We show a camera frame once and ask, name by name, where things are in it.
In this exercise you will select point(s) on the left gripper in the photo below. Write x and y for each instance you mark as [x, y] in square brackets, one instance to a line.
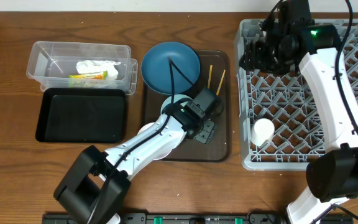
[206, 131]

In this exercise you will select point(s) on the white tissue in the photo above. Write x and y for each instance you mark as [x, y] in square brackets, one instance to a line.
[89, 66]

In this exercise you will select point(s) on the dark blue plate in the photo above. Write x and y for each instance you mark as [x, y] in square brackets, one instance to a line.
[170, 67]

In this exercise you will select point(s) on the brown serving tray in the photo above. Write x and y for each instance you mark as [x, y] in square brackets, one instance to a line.
[219, 146]

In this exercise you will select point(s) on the right wooden chopstick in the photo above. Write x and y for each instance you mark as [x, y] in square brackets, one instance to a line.
[221, 82]

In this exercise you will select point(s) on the grey dishwasher rack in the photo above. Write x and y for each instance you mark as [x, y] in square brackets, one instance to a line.
[287, 101]

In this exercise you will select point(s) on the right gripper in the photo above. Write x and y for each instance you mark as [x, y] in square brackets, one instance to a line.
[254, 54]

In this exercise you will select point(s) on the wooden chopstick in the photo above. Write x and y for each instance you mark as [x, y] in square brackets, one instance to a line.
[210, 75]
[221, 82]

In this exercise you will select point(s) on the white cup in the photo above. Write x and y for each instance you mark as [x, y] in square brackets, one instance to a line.
[262, 131]

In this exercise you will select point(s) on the yellow snack wrapper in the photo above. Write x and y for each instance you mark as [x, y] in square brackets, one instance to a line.
[90, 76]

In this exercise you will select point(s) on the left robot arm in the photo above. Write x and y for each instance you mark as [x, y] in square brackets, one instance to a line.
[93, 189]

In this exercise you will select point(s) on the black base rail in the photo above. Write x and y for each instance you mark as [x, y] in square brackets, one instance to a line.
[251, 218]

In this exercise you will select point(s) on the left wooden chopstick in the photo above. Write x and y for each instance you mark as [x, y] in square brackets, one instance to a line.
[210, 75]

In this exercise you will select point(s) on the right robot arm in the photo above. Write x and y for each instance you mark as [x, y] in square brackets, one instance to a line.
[291, 40]

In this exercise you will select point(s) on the black tray bin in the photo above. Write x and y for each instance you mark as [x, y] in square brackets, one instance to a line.
[84, 115]

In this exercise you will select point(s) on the light blue bowl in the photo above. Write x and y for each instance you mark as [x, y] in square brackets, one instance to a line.
[182, 99]

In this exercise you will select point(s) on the clear plastic bin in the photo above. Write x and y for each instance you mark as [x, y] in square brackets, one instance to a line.
[50, 63]

